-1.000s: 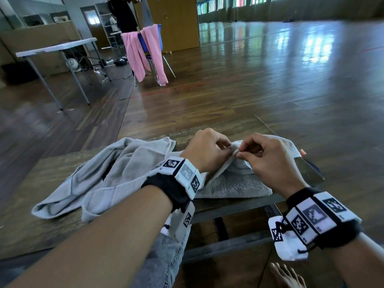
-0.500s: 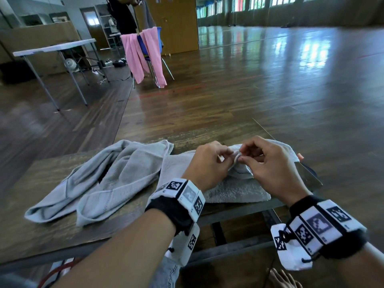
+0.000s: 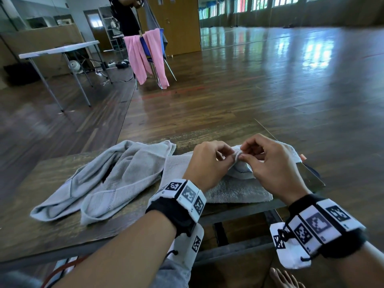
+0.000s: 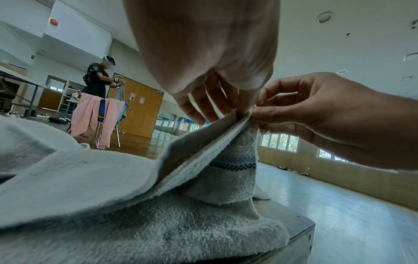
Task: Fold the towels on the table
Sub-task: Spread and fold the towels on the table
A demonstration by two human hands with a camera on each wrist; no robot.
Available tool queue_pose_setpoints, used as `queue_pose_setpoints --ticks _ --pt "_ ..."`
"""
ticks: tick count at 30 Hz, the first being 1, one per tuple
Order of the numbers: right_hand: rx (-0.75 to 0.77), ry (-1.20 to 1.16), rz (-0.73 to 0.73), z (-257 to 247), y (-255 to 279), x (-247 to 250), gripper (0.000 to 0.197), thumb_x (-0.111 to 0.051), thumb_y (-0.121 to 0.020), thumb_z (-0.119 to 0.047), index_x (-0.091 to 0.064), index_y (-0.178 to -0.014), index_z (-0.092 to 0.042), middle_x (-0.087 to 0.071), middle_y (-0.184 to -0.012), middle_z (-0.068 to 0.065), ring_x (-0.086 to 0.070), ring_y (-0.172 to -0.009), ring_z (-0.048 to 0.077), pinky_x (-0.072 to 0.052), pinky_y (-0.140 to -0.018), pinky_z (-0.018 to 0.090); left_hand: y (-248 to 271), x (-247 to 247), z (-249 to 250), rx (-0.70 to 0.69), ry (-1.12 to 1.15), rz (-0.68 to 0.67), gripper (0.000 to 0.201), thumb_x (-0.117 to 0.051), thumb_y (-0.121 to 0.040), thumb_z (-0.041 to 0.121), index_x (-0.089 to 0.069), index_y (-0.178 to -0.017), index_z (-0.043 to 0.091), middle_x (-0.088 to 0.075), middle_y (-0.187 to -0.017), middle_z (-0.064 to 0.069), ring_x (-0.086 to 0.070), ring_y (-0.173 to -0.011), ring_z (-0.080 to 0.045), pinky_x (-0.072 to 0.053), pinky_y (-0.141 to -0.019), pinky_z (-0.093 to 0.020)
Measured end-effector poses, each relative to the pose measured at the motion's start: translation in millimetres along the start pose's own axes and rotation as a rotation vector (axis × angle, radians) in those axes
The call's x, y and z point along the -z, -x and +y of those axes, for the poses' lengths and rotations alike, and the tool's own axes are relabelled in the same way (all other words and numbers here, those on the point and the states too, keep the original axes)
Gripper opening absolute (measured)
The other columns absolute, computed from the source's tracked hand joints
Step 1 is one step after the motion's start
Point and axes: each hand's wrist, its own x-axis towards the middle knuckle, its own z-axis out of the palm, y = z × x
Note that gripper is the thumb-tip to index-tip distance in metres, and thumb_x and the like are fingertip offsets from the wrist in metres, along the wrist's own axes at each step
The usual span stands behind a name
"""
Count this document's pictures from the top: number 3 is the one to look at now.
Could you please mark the person's left hand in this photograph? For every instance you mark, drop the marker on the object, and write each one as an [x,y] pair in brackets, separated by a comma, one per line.
[207,164]

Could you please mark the person's right hand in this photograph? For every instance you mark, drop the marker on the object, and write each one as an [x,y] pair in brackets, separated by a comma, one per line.
[276,170]

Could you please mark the grey terry towel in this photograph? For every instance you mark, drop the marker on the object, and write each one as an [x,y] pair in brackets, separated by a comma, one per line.
[234,191]

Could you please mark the light grey smooth towel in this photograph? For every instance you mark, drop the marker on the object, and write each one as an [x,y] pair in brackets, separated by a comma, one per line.
[120,176]

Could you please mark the person's right forearm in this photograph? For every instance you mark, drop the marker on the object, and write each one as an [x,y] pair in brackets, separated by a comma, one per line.
[360,266]

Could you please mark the person's bare foot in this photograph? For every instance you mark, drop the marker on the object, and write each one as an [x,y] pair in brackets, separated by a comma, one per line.
[285,280]

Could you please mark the black left wrist marker band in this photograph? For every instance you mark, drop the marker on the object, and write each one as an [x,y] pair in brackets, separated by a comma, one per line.
[177,206]

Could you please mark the black wrist marker band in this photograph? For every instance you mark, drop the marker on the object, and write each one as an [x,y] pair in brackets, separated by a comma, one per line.
[177,206]
[324,224]

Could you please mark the black right wrist marker band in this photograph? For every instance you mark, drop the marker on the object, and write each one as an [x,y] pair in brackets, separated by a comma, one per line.
[324,224]

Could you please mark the pink cloth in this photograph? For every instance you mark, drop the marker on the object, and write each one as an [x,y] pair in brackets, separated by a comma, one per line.
[156,56]
[136,59]

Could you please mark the black shoes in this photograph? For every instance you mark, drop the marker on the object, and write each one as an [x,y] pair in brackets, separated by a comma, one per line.
[122,65]

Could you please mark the blue chair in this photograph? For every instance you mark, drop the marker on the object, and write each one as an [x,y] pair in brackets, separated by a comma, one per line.
[145,47]

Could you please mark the yellow wooden door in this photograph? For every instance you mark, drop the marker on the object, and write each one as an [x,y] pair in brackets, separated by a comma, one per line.
[183,29]

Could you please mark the white floor fan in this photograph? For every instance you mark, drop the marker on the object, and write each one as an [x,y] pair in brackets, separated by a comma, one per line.
[75,66]

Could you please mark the row of windows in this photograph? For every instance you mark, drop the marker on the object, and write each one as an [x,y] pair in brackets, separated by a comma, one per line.
[258,2]

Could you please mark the metal shelf rack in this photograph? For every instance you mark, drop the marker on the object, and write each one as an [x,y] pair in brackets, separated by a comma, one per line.
[105,26]

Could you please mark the grey folding table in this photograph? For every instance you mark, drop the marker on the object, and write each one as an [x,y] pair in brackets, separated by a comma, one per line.
[54,50]

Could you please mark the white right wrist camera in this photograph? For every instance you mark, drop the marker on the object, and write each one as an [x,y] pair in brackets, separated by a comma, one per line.
[288,254]

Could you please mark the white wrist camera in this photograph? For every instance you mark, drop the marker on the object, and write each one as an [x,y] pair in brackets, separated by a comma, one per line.
[288,254]
[186,248]

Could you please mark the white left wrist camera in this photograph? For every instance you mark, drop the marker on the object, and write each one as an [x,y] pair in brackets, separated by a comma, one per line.
[186,248]

